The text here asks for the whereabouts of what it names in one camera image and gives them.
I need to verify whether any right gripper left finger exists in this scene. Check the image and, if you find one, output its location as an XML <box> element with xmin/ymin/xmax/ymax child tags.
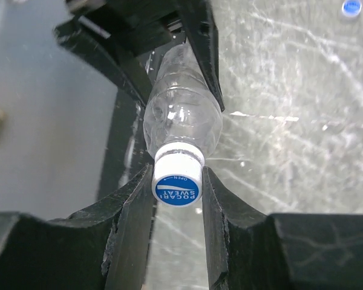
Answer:
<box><xmin>0</xmin><ymin>165</ymin><xmax>154</xmax><ymax>289</ymax></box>

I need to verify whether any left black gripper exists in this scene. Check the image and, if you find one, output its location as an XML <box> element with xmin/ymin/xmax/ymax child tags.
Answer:
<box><xmin>53</xmin><ymin>0</ymin><xmax>225</xmax><ymax>111</ymax></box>

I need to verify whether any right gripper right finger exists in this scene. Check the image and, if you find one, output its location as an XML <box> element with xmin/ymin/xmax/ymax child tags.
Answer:
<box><xmin>202</xmin><ymin>168</ymin><xmax>363</xmax><ymax>289</ymax></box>

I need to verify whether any white blue bottle cap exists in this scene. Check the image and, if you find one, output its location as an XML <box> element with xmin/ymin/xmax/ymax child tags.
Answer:
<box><xmin>152</xmin><ymin>141</ymin><xmax>204</xmax><ymax>207</ymax></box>
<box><xmin>341</xmin><ymin>0</ymin><xmax>362</xmax><ymax>19</ymax></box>

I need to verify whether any clear bottle white cap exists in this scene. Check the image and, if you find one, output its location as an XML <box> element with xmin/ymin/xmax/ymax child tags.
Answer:
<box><xmin>143</xmin><ymin>43</ymin><xmax>223</xmax><ymax>157</ymax></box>

